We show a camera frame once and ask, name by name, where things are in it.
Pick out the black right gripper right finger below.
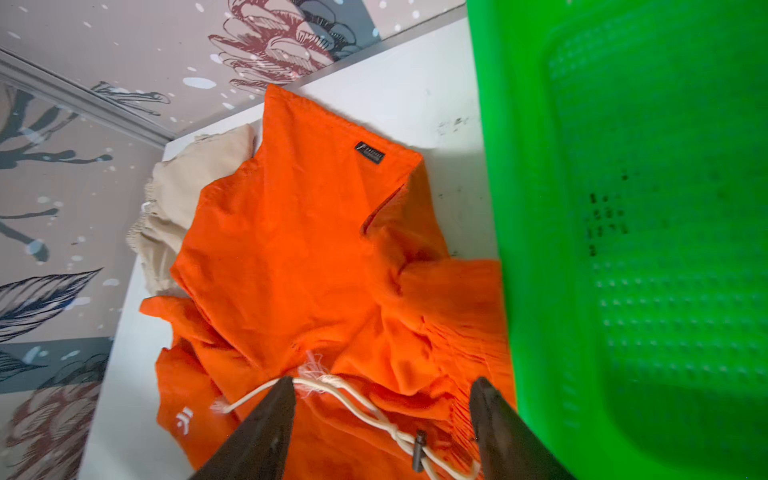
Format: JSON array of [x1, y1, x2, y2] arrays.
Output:
[[469, 377, 574, 480]]

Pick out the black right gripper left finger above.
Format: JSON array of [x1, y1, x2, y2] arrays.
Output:
[[191, 377, 296, 480]]

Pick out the orange shorts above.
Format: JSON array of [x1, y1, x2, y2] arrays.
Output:
[[141, 86, 515, 472]]

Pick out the beige shorts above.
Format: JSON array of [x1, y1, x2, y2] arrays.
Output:
[[126, 124, 256, 297]]

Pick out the green plastic basket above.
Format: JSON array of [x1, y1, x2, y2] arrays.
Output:
[[467, 1, 767, 479]]

